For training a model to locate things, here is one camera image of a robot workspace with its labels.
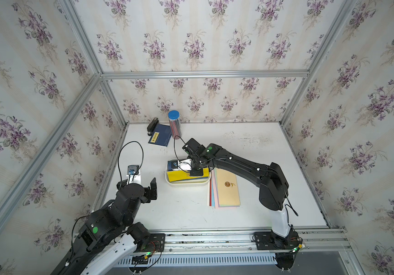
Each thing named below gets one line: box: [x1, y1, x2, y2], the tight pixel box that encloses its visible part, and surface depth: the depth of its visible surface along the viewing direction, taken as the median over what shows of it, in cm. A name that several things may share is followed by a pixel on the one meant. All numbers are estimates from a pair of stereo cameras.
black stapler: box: [146, 117, 160, 136], surface depth 117 cm
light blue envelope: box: [211, 175, 216, 207], surface depth 88 cm
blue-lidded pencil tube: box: [167, 110, 183, 140], surface depth 102 cm
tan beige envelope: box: [215, 167, 240, 206], surface depth 90 cm
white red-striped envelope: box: [206, 178, 212, 207], surface depth 90 cm
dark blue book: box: [147, 124, 172, 148], surface depth 113 cm
